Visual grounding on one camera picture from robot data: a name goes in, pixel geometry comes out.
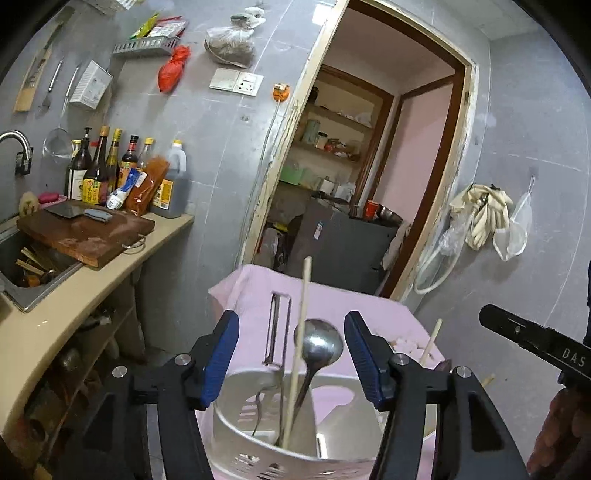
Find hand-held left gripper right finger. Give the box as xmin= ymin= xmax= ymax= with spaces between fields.
xmin=344 ymin=310 xmax=529 ymax=480

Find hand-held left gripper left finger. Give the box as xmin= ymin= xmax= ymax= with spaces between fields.
xmin=65 ymin=310 xmax=241 ymax=480

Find steel spoon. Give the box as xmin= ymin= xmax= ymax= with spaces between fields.
xmin=276 ymin=318 xmax=345 ymax=446

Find steel peeler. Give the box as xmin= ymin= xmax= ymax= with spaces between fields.
xmin=262 ymin=292 xmax=293 ymax=371

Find steel fork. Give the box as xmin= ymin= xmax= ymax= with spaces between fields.
xmin=252 ymin=387 xmax=279 ymax=438

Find white plastic utensil holder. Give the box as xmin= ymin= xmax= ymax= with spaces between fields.
xmin=210 ymin=370 xmax=439 ymax=480

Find person's right hand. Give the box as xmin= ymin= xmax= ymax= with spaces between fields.
xmin=526 ymin=387 xmax=591 ymax=476

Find pink cloth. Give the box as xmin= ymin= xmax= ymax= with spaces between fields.
xmin=208 ymin=264 xmax=450 ymax=480

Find grey cabinet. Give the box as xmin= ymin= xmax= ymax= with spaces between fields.
xmin=285 ymin=198 xmax=403 ymax=297

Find clear plastic bag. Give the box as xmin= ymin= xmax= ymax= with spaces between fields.
xmin=436 ymin=216 xmax=467 ymax=257

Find beige kitchen counter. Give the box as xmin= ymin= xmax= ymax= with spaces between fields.
xmin=0 ymin=211 xmax=195 ymax=464

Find cream rubber gloves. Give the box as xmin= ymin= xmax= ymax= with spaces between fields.
xmin=448 ymin=183 xmax=515 ymax=252

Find large dark oil jug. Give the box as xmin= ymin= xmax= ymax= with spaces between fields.
xmin=150 ymin=139 xmax=189 ymax=219

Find wooden cutting board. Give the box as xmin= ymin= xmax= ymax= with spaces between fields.
xmin=17 ymin=199 xmax=157 ymax=270

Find orange seasoning packet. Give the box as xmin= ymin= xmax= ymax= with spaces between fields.
xmin=124 ymin=155 xmax=171 ymax=217

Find white blue packet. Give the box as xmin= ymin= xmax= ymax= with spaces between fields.
xmin=106 ymin=167 xmax=149 ymax=211

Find green box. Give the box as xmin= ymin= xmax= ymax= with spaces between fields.
xmin=279 ymin=165 xmax=308 ymax=186

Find steel sink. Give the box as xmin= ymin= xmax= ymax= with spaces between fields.
xmin=0 ymin=225 xmax=86 ymax=315

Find steel cleaver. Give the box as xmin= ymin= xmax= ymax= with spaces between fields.
xmin=43 ymin=202 xmax=86 ymax=219

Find dark soy sauce bottle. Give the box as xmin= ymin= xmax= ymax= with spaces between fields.
xmin=82 ymin=125 xmax=112 ymax=206

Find red label sauce bottle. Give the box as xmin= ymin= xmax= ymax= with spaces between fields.
xmin=119 ymin=134 xmax=140 ymax=186

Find small clear neck bottle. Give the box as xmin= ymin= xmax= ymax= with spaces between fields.
xmin=138 ymin=137 xmax=156 ymax=169

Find wooden shelf unit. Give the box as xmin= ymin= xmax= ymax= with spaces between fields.
xmin=277 ymin=65 xmax=395 ymax=195

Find yellow cap sauce bottle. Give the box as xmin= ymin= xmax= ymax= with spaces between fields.
xmin=103 ymin=128 xmax=123 ymax=195

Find brown pump bottle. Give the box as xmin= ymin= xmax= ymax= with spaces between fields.
xmin=64 ymin=126 xmax=96 ymax=202

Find hanging mesh skimmer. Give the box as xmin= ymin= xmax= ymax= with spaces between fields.
xmin=42 ymin=65 xmax=82 ymax=160

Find red plastic bag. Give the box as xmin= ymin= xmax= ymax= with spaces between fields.
xmin=158 ymin=45 xmax=193 ymax=93

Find steel faucet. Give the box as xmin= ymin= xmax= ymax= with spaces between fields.
xmin=0 ymin=130 xmax=34 ymax=175

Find white paper box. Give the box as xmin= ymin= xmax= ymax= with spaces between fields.
xmin=69 ymin=59 xmax=114 ymax=110

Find clear bag of dried goods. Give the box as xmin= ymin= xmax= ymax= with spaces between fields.
xmin=204 ymin=6 xmax=269 ymax=70

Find hanging steel spatula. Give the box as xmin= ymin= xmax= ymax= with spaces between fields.
xmin=39 ymin=57 xmax=65 ymax=114

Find seasoning packets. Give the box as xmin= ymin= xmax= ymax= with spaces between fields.
xmin=129 ymin=12 xmax=190 ymax=40

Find bamboo knife holder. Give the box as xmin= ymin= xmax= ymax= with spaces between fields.
xmin=12 ymin=20 xmax=64 ymax=113

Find white basket shelf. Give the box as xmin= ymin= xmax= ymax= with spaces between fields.
xmin=82 ymin=0 xmax=136 ymax=13

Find white hose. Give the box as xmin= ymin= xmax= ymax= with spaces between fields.
xmin=413 ymin=220 xmax=472 ymax=295

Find wooden door frame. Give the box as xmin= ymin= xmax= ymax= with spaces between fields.
xmin=240 ymin=0 xmax=481 ymax=301

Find white wall switch socket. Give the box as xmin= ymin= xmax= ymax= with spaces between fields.
xmin=209 ymin=66 xmax=264 ymax=98

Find grey wall shelf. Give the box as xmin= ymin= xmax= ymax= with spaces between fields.
xmin=112 ymin=36 xmax=180 ymax=59

